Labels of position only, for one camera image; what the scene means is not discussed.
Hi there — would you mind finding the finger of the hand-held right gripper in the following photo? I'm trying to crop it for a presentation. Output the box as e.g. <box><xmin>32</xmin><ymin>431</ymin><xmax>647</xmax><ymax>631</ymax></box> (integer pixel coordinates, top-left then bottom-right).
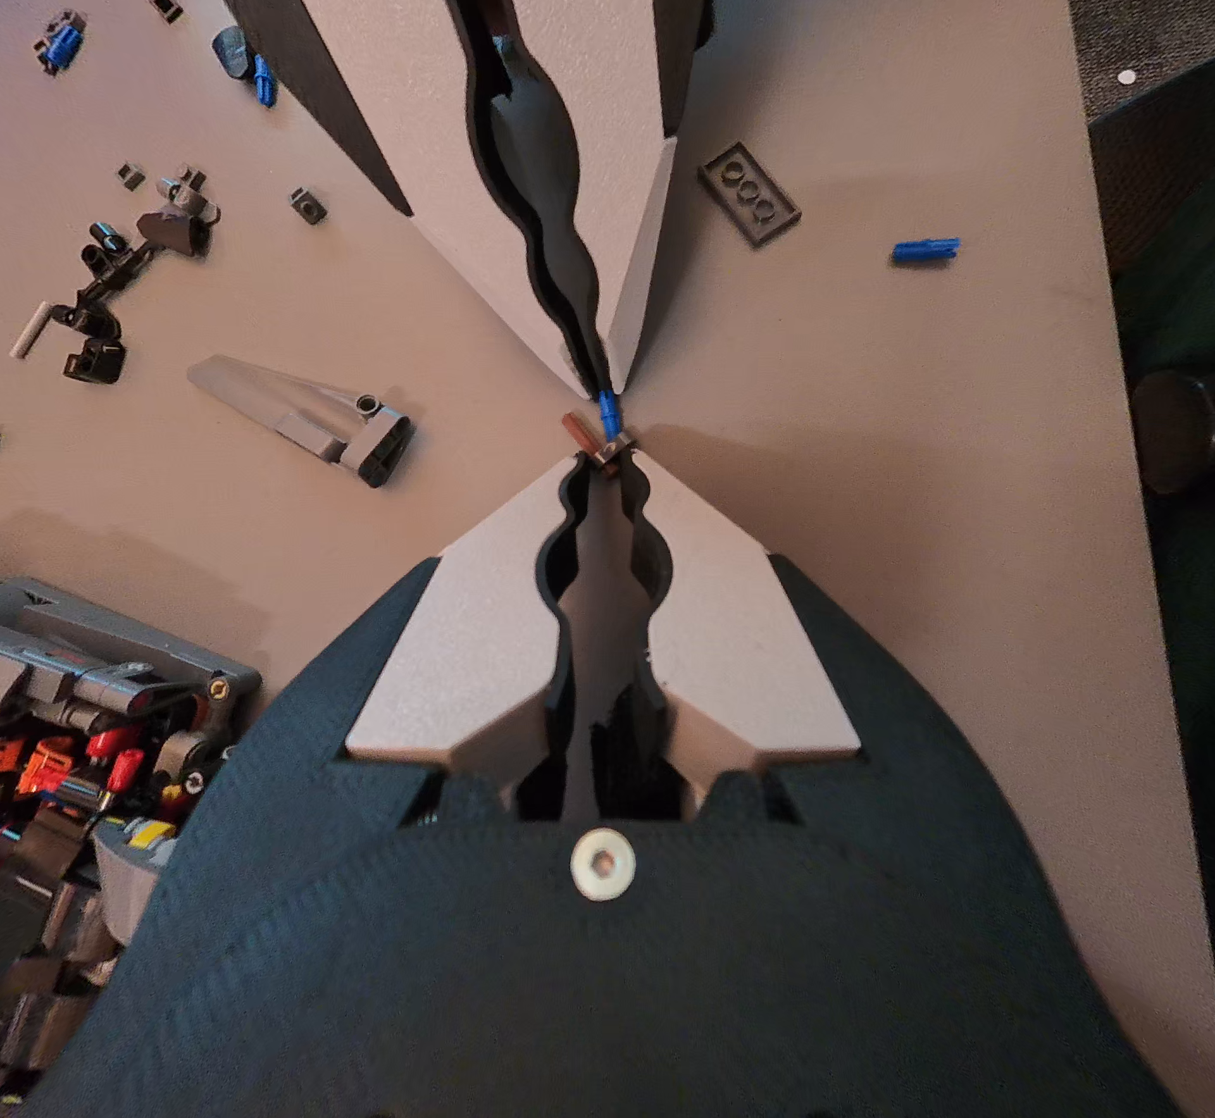
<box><xmin>286</xmin><ymin>0</ymin><xmax>615</xmax><ymax>402</ymax></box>
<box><xmin>506</xmin><ymin>0</ymin><xmax>680</xmax><ymax>395</ymax></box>

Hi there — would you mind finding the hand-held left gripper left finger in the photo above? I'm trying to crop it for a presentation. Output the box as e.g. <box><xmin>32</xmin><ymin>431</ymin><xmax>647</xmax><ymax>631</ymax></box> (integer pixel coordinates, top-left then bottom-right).
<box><xmin>346</xmin><ymin>453</ymin><xmax>595</xmax><ymax>816</ymax></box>

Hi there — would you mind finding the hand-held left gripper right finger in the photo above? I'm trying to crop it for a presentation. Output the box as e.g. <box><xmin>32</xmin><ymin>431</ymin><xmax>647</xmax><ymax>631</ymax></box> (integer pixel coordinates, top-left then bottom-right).
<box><xmin>620</xmin><ymin>448</ymin><xmax>864</xmax><ymax>816</ymax></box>

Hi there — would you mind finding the grey lego plate with holes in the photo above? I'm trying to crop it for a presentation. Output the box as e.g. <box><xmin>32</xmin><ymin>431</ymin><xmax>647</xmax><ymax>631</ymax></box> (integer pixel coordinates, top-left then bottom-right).
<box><xmin>698</xmin><ymin>141</ymin><xmax>804</xmax><ymax>248</ymax></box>

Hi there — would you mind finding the grey lego wing dark connector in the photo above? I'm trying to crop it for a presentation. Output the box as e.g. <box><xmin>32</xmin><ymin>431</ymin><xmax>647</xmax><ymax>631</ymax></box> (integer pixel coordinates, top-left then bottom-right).
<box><xmin>186</xmin><ymin>353</ymin><xmax>417</xmax><ymax>489</ymax></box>

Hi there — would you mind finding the grey black lego spaceship model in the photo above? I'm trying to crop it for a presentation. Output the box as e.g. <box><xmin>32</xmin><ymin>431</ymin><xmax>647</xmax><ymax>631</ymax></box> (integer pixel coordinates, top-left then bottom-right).
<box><xmin>0</xmin><ymin>577</ymin><xmax>264</xmax><ymax>1081</ymax></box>

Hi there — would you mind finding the grey lego axle connector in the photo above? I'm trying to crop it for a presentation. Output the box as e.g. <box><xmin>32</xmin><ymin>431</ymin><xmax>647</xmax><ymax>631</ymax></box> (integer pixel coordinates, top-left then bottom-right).
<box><xmin>155</xmin><ymin>163</ymin><xmax>222</xmax><ymax>224</ymax></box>

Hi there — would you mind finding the black lego slope piece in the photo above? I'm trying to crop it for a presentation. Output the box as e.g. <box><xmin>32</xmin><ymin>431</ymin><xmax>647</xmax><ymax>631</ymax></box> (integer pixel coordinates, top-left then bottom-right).
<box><xmin>137</xmin><ymin>204</ymin><xmax>213</xmax><ymax>259</ymax></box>

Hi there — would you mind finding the black lego connector piece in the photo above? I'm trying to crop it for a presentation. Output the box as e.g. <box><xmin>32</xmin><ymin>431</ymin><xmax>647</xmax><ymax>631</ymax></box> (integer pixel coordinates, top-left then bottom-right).
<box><xmin>54</xmin><ymin>221</ymin><xmax>159</xmax><ymax>332</ymax></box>

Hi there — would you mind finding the black curved lego piece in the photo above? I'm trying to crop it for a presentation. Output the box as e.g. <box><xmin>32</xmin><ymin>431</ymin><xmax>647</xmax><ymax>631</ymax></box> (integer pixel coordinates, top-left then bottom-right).
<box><xmin>63</xmin><ymin>335</ymin><xmax>130</xmax><ymax>384</ymax></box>

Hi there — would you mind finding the white lego bar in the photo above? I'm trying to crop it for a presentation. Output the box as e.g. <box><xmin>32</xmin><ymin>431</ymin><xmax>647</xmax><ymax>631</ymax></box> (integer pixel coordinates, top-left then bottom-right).
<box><xmin>8</xmin><ymin>299</ymin><xmax>55</xmax><ymax>361</ymax></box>

